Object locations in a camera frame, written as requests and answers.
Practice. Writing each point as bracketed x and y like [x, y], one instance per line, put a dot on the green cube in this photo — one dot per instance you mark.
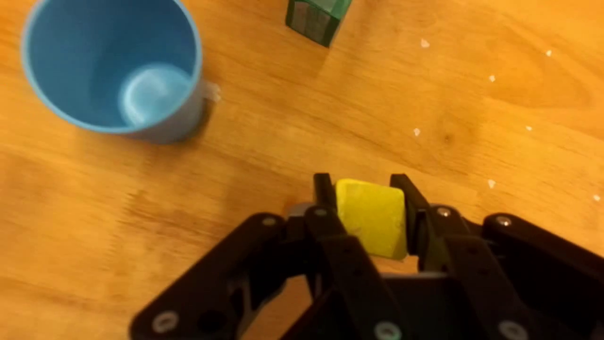
[317, 17]

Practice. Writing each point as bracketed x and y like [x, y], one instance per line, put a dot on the yellow cube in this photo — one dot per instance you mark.
[374, 215]

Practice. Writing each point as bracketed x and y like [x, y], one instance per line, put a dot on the blue cup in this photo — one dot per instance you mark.
[119, 66]

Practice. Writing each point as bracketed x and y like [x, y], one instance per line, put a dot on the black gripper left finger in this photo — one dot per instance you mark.
[276, 275]

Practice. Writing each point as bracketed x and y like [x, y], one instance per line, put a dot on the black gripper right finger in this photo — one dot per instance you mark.
[502, 264]

